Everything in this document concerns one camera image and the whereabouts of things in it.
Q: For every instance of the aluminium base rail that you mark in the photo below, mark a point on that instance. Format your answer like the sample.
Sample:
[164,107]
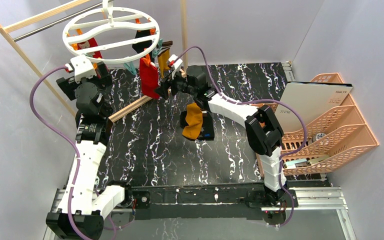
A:
[252,201]

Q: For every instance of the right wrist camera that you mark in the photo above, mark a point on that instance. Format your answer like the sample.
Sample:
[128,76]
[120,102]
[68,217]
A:
[174,63]

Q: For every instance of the wooden clothes rack frame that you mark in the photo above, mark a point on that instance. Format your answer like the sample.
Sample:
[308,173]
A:
[6,30]

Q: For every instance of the pink plastic file organizer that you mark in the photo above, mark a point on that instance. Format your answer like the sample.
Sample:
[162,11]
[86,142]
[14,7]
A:
[347,135]

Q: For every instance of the white flat box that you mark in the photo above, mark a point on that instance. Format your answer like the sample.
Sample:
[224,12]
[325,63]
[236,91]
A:
[311,100]

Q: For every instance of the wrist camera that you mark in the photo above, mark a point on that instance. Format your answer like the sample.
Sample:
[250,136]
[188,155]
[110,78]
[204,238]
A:
[174,63]
[82,68]

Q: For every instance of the teal clothes clip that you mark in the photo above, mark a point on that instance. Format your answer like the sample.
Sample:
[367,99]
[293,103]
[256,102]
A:
[130,67]

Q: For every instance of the mustard yellow sock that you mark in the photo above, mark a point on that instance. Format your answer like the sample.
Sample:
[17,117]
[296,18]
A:
[163,57]
[194,120]

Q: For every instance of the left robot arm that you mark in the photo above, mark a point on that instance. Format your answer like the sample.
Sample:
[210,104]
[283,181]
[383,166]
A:
[82,165]

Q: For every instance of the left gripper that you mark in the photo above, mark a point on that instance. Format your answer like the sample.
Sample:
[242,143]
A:
[102,71]

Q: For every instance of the round metal can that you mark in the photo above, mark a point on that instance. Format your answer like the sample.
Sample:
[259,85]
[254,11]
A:
[318,136]

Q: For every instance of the metal rack rod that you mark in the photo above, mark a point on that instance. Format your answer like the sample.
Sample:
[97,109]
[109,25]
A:
[56,22]

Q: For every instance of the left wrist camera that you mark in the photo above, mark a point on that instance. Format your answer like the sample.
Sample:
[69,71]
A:
[82,68]

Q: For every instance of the white round clip hanger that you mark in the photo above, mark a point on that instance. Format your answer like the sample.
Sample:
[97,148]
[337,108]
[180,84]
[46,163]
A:
[110,30]

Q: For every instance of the orange clothes clip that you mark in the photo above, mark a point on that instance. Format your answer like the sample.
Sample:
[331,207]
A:
[147,60]

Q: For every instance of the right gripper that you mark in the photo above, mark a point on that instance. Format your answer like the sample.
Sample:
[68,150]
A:
[172,86]

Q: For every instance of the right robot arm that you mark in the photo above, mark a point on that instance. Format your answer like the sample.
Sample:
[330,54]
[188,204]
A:
[263,130]

